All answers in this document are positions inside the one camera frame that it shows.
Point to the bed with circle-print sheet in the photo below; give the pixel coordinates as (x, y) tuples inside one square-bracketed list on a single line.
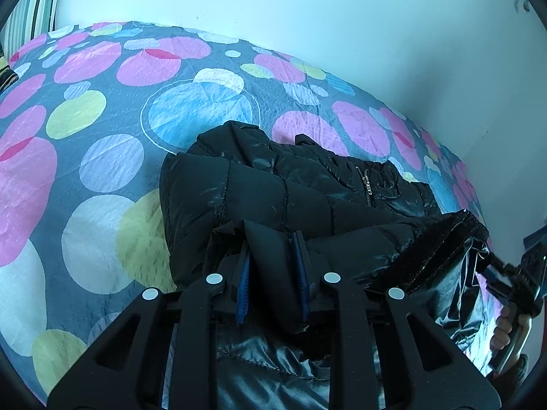
[(85, 136)]

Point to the striped pillow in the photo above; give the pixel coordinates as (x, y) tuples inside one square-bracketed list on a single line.
[(6, 77)]

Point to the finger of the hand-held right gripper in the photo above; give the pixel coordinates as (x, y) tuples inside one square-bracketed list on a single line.
[(500, 271)]

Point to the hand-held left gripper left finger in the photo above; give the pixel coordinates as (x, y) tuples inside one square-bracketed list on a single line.
[(243, 290)]

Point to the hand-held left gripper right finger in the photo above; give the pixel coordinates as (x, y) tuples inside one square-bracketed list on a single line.
[(300, 282)]

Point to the person's right forearm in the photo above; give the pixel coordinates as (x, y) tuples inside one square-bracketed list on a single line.
[(515, 373)]

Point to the striped headboard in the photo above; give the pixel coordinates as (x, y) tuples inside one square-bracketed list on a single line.
[(38, 4)]

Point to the black puffer jacket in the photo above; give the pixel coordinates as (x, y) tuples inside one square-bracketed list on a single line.
[(265, 188)]

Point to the person's right hand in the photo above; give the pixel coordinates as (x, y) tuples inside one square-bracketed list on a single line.
[(504, 324)]

